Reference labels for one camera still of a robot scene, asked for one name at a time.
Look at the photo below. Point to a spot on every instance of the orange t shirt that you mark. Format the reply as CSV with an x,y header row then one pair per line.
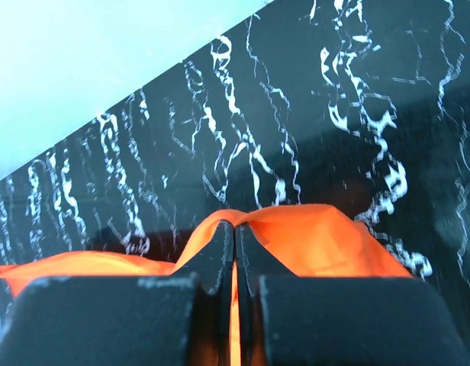
x,y
315,240

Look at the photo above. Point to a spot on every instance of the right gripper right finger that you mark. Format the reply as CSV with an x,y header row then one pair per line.
x,y
290,320

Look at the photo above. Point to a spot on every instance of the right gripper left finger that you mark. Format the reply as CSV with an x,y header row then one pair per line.
x,y
177,319

